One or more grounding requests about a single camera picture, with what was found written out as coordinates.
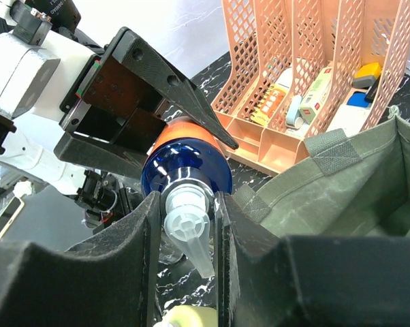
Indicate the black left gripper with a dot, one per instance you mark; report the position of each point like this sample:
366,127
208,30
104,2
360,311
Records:
120,101

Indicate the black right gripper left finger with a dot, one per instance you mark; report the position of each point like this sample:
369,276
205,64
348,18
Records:
108,279

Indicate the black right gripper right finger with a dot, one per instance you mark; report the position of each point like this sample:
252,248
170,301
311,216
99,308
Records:
263,280

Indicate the orange blue pump bottle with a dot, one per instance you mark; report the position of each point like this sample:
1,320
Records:
187,167

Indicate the green canvas bag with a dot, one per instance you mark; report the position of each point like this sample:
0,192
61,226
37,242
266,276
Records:
347,186

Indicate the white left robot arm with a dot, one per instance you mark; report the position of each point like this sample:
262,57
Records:
27,142

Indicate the yellow round pump bottle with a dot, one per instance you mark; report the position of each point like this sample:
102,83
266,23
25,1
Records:
189,316

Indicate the orange white snack packet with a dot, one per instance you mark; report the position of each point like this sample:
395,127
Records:
269,103

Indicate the white blue box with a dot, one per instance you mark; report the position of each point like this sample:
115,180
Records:
351,116

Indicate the orange plastic file organizer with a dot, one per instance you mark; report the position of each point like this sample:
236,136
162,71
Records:
289,43

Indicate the green white small box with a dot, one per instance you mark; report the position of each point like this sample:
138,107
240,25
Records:
316,95

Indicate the yellow black item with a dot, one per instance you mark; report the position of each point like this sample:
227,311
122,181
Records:
367,75

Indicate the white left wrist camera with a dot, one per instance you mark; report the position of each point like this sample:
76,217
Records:
25,70

